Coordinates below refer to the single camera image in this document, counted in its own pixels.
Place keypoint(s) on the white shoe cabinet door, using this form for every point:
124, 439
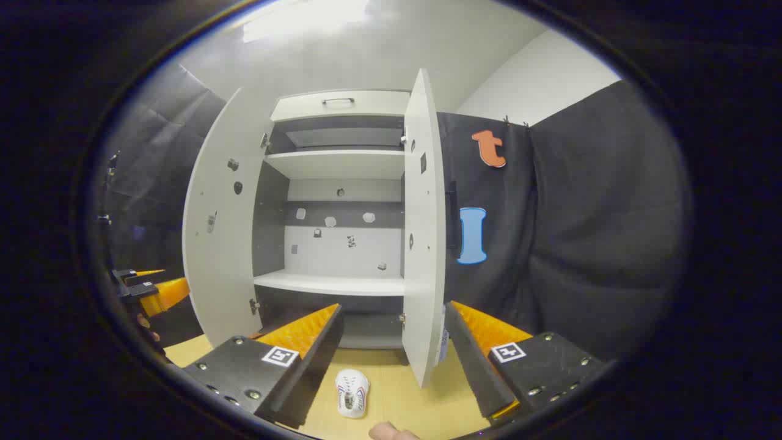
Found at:
424, 244
223, 269

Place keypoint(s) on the white shoe cabinet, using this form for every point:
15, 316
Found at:
342, 250

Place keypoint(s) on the white cabinet drawer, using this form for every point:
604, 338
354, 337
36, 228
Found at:
366, 107

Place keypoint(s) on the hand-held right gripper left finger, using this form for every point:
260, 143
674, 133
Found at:
317, 357

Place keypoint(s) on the ceiling light panel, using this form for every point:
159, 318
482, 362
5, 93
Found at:
305, 21

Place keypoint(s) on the white cabinet shelf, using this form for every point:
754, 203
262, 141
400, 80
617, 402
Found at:
336, 164
333, 284

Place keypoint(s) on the black backdrop cloth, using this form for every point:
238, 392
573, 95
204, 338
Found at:
586, 232

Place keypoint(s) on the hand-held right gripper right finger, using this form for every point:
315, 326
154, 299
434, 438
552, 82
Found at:
470, 360

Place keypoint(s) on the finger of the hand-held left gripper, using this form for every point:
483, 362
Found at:
149, 272
168, 294

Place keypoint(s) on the small blue white box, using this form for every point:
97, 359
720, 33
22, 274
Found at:
443, 348

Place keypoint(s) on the white sneaker shoe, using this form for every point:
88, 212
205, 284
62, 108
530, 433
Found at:
352, 391

